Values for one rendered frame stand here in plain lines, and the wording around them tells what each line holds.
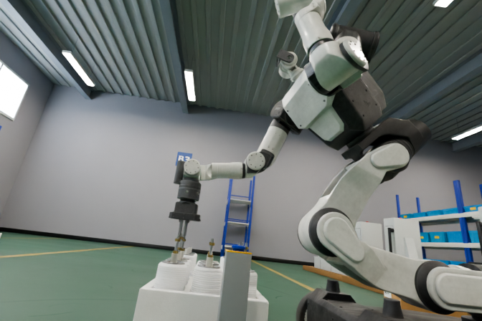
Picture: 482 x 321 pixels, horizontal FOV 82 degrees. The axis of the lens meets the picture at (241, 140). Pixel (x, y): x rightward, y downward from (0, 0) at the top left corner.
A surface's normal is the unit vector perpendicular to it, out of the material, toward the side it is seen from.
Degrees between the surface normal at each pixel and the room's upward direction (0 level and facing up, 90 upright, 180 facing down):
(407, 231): 90
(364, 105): 87
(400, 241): 90
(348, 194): 90
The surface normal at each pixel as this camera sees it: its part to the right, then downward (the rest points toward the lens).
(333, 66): -0.41, 0.49
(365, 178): -0.11, 0.03
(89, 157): 0.11, -0.34
